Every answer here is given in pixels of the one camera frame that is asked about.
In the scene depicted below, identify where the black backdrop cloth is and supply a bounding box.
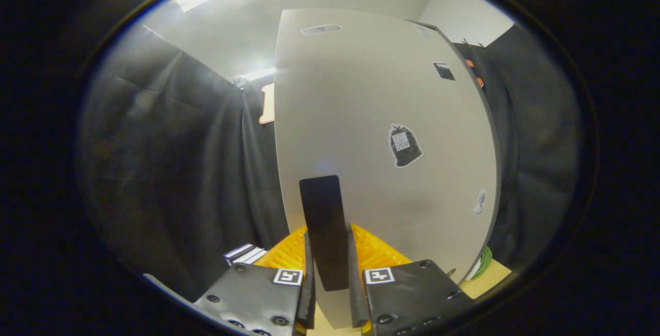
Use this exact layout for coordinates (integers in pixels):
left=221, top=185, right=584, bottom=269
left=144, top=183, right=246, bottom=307
left=77, top=23, right=583, bottom=300

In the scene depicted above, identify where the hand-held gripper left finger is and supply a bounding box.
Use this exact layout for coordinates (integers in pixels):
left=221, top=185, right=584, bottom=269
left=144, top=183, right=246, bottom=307
left=193, top=225, right=317, bottom=336

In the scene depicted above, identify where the black cabinet door handle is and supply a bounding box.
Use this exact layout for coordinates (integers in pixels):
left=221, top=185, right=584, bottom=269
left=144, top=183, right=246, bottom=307
left=299, top=175, right=351, bottom=292

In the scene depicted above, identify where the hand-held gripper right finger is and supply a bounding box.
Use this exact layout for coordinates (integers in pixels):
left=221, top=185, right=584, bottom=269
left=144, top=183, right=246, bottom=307
left=346, top=222, right=473, bottom=336

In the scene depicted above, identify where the black and white striped object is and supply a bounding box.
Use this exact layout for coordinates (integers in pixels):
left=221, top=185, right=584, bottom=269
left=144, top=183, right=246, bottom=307
left=224, top=243, right=268, bottom=266

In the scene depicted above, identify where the green cable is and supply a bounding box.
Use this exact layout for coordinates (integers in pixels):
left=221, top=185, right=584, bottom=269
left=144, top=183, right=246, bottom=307
left=470, top=246, right=493, bottom=280

